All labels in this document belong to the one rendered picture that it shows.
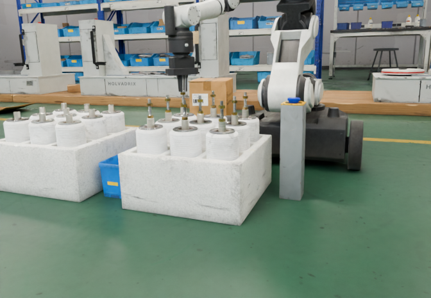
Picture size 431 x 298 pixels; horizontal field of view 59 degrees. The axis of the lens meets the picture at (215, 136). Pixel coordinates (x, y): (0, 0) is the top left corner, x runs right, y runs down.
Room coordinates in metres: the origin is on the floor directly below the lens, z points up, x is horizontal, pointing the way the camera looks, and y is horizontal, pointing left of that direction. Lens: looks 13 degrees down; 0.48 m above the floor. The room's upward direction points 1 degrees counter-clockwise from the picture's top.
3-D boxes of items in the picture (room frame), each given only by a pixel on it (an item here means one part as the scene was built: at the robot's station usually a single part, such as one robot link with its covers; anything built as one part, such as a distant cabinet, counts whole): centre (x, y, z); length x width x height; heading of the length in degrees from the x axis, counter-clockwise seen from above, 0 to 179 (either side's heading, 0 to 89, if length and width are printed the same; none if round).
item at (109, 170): (1.35, 0.30, 0.06); 0.30 x 0.11 x 0.12; 159
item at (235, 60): (6.16, -0.51, 0.36); 0.50 x 0.38 x 0.21; 161
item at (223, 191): (1.23, 0.05, 0.09); 0.39 x 0.39 x 0.18; 69
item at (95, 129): (1.39, 0.45, 0.16); 0.10 x 0.10 x 0.18
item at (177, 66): (1.38, 0.11, 0.46); 0.13 x 0.10 x 0.12; 120
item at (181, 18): (1.37, 0.12, 0.57); 0.11 x 0.11 x 0.11; 54
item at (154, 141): (1.16, 0.20, 0.16); 0.10 x 0.10 x 0.18
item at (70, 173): (1.43, 0.56, 0.09); 0.39 x 0.39 x 0.18; 69
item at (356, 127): (1.48, -0.56, 0.10); 0.20 x 0.05 x 0.20; 159
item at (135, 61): (6.80, 1.19, 0.36); 0.50 x 0.38 x 0.21; 160
